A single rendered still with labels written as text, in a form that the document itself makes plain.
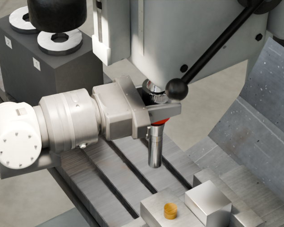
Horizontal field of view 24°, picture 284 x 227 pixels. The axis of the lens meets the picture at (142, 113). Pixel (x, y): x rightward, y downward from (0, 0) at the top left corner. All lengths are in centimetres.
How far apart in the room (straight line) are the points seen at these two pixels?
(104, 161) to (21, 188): 127
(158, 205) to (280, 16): 38
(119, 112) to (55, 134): 10
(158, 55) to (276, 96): 57
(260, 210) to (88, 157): 38
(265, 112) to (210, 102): 153
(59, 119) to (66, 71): 33
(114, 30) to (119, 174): 49
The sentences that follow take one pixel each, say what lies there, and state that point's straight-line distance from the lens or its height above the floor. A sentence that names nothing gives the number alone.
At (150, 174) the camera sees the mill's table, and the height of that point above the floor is 94.
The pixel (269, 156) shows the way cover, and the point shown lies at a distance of 138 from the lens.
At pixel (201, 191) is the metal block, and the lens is 110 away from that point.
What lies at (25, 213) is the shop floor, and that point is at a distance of 250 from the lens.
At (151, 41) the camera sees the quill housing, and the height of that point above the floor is 140.
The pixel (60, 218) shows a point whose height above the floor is 86.
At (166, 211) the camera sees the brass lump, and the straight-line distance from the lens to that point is 108.
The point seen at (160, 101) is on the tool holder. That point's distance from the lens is 102.
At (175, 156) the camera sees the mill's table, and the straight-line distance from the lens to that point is 134.
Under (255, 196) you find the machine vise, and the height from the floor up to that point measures 101.
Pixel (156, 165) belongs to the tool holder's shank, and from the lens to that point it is 113.
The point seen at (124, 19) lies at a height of 141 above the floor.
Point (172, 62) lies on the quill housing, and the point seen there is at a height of 137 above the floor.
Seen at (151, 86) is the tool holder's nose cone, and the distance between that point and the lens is 101.
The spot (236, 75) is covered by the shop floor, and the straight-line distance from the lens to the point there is 309.
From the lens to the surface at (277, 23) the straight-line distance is 95.
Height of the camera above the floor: 189
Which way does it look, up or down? 41 degrees down
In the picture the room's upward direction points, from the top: straight up
